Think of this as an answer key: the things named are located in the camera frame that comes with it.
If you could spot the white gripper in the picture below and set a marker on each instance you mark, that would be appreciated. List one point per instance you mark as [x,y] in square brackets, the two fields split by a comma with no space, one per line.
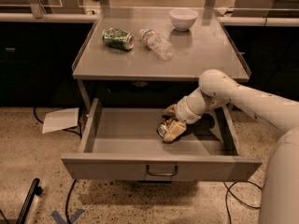
[186,110]

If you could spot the orange soda can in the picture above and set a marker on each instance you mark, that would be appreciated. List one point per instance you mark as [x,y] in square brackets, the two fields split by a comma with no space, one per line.
[164,127]

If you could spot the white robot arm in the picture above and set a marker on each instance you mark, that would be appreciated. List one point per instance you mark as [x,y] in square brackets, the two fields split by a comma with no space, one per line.
[280,195]

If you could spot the open grey top drawer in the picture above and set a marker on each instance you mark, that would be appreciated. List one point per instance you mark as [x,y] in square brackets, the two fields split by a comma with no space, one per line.
[118,144]

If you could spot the grey metal counter cabinet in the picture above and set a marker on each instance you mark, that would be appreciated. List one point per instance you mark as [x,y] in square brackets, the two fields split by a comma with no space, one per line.
[205,46]

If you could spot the green soda can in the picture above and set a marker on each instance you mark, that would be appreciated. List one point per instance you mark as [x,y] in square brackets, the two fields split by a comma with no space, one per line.
[118,39]

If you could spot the clear plastic water bottle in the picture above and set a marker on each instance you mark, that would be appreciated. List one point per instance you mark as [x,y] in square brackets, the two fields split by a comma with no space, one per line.
[159,45]

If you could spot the white bowl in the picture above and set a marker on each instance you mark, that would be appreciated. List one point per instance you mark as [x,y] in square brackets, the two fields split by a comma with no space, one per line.
[183,18]

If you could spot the white paper sheet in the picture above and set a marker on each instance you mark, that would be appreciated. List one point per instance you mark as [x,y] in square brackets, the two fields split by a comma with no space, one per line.
[60,120]

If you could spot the blue tape cross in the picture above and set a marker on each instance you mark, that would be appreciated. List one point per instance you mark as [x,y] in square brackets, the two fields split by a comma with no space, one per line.
[58,219]

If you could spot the black bar lower left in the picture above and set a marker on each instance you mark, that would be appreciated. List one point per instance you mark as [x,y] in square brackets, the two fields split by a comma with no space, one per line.
[34,190]

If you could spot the black drawer handle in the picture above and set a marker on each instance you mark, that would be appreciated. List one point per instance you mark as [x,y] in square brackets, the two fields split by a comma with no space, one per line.
[163,172]

